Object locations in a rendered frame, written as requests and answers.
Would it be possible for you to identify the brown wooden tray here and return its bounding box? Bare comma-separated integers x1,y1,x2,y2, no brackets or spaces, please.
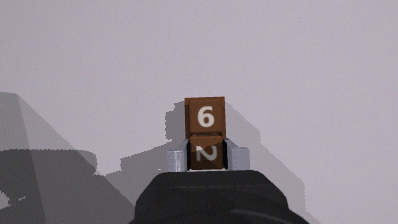
184,97,226,139

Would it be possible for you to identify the brown cube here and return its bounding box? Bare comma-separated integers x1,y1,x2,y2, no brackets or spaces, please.
189,100,223,134
190,133,224,170

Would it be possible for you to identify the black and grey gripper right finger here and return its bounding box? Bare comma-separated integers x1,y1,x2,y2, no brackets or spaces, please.
223,138,250,171

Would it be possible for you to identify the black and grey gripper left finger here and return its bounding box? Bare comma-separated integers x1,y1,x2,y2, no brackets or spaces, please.
167,139,191,172

